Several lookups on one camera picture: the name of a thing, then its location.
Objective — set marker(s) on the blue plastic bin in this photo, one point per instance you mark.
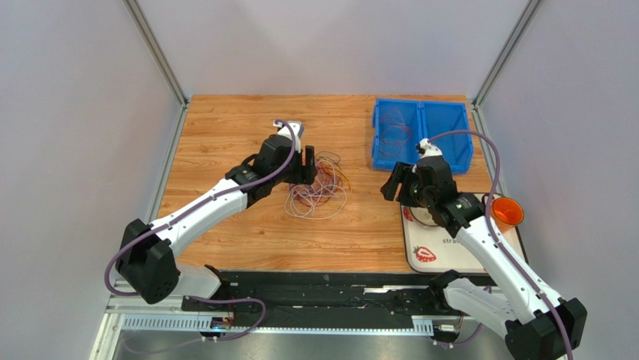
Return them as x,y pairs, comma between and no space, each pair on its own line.
400,124

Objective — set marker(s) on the aluminium frame rail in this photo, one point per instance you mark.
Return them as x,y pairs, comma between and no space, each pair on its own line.
168,315

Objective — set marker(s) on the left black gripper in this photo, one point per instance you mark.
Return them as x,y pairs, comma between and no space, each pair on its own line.
304,174

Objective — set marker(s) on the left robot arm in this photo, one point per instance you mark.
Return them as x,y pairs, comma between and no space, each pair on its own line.
148,253

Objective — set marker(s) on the aluminium corner post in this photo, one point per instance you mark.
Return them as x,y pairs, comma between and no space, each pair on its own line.
524,21
145,29

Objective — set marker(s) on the beige bowl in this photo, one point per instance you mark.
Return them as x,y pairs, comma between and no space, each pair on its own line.
422,216

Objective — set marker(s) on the orange plastic cup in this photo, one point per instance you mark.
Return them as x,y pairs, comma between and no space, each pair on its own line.
506,213

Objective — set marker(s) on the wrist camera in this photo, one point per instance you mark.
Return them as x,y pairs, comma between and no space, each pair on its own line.
292,130
426,149

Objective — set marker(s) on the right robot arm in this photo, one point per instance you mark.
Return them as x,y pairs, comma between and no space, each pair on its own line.
533,319

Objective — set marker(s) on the left aluminium corner post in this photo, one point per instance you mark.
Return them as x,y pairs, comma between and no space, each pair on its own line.
145,29

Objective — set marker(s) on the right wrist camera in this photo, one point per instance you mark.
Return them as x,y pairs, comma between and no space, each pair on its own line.
426,149

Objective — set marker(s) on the right aluminium corner post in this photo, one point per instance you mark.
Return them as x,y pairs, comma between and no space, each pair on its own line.
524,21

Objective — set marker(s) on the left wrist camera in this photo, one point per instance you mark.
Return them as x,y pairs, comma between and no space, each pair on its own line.
292,130

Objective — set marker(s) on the strawberry print tray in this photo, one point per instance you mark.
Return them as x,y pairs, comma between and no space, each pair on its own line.
433,250

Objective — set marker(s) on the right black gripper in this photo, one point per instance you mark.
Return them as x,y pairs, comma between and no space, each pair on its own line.
400,178

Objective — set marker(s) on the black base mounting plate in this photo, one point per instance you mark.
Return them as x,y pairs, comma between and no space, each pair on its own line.
326,300

